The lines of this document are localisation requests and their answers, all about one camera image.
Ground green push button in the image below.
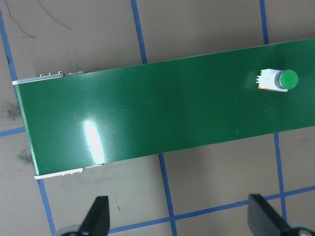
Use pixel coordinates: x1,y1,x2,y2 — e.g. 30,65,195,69
255,69,299,93

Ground green belt conveyor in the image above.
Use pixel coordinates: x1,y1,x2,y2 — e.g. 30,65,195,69
11,36,315,180

